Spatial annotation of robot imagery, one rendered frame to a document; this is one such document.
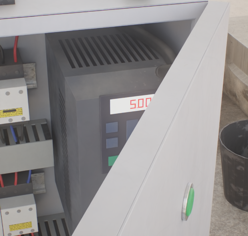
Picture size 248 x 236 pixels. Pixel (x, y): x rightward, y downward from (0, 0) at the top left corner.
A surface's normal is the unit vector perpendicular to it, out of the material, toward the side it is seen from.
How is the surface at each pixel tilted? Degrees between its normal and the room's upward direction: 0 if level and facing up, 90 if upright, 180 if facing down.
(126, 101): 90
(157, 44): 45
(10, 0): 90
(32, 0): 0
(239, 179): 98
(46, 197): 90
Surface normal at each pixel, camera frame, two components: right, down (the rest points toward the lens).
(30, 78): 0.27, 0.45
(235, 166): -0.65, 0.48
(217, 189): 0.00, -0.88
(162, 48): -0.64, -0.50
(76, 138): -0.89, 0.22
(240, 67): -0.96, 0.05
